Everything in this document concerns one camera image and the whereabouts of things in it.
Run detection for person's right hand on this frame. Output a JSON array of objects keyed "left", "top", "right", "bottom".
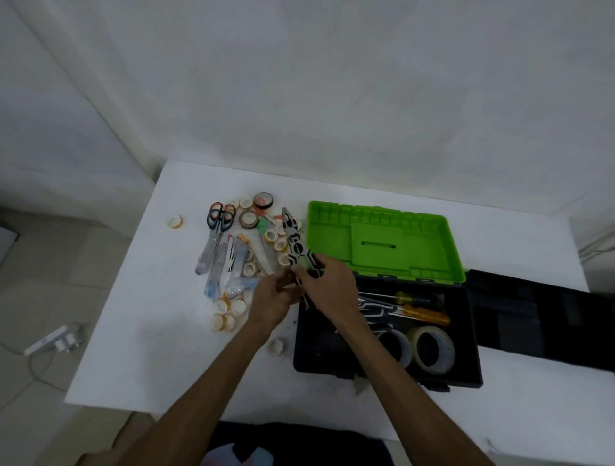
[{"left": 291, "top": 254, "right": 372, "bottom": 335}]

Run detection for person's left hand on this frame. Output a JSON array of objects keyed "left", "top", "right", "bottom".
[{"left": 246, "top": 266, "right": 304, "bottom": 341}]

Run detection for pile of small tape rolls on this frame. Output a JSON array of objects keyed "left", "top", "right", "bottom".
[{"left": 210, "top": 197, "right": 306, "bottom": 333}]

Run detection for black toolbox with green lid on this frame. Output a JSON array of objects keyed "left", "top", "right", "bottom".
[{"left": 293, "top": 200, "right": 484, "bottom": 394}]

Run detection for blue orange scissors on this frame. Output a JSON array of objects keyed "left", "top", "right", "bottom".
[{"left": 194, "top": 201, "right": 237, "bottom": 276}]

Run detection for yellow black screwdriver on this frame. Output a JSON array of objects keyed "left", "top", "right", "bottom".
[{"left": 357, "top": 289, "right": 445, "bottom": 309}]

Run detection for orange handled screwdriver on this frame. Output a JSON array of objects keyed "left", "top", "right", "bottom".
[{"left": 357, "top": 297, "right": 452, "bottom": 328}]

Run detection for white masking tape roll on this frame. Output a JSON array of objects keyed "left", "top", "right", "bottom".
[{"left": 374, "top": 326, "right": 414, "bottom": 369}]

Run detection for clear packing tape roll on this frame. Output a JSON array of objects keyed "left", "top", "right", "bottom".
[{"left": 407, "top": 326, "right": 456, "bottom": 378}]

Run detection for person's left forearm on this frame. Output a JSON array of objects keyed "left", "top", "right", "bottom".
[{"left": 120, "top": 324, "right": 272, "bottom": 466}]

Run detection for person's right forearm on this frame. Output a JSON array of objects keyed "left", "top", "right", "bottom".
[{"left": 336, "top": 319, "right": 496, "bottom": 466}]

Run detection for person's black clothing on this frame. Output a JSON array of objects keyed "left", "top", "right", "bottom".
[{"left": 201, "top": 422, "right": 390, "bottom": 466}]

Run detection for black toolbox tray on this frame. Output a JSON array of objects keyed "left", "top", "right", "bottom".
[{"left": 464, "top": 269, "right": 615, "bottom": 373}]

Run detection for brown cardboard piece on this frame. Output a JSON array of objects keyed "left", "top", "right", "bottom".
[{"left": 76, "top": 412, "right": 157, "bottom": 466}]

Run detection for white plug adapter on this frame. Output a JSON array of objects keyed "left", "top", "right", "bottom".
[{"left": 53, "top": 322, "right": 86, "bottom": 354}]

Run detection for white power strip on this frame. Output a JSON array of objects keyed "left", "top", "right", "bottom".
[{"left": 22, "top": 325, "right": 70, "bottom": 357}]

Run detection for grey cabinet panel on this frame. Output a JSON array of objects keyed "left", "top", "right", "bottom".
[{"left": 0, "top": 225, "right": 20, "bottom": 266}]

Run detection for white power cable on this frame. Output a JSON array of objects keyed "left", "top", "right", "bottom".
[{"left": 0, "top": 341, "right": 68, "bottom": 414}]

